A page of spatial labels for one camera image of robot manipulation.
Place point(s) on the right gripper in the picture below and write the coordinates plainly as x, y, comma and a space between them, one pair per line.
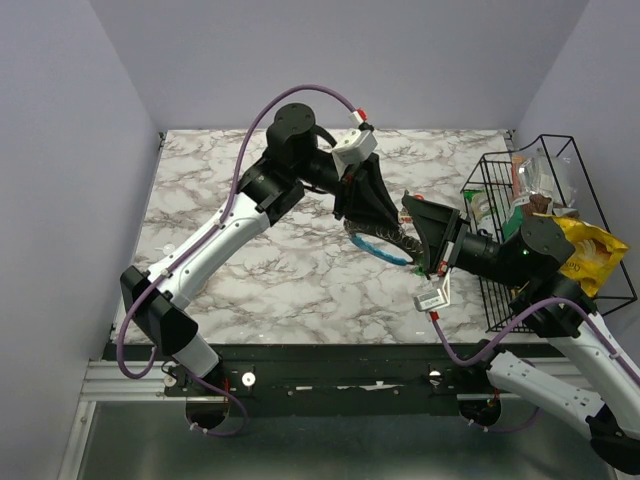
435, 222

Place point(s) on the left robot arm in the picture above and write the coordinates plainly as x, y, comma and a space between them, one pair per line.
300, 155

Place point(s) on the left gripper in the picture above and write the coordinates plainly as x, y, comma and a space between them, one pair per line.
363, 194

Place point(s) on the black wire basket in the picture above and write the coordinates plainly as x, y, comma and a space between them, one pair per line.
534, 254

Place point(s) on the blue key tag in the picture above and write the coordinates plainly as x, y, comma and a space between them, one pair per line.
370, 249

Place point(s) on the black mounting rail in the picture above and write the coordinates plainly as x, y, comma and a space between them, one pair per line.
352, 380

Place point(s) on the clear snack packet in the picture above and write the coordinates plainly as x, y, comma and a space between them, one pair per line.
540, 174

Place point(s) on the green key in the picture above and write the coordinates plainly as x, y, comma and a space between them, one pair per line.
419, 271

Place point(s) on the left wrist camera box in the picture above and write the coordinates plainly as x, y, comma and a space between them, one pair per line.
354, 148

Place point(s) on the yellow chips bag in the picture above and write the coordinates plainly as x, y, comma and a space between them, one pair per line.
597, 253

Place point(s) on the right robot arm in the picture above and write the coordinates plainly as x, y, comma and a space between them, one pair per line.
557, 310

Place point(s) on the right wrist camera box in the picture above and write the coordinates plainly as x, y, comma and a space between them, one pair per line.
436, 295

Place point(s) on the green snack packet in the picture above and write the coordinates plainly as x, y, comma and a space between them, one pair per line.
482, 212

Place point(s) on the grey curved keyring holder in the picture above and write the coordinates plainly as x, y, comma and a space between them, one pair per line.
394, 237

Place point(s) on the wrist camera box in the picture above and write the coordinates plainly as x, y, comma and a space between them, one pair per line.
436, 295
354, 148

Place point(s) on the dark green snack bag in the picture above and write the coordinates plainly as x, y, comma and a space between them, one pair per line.
514, 217

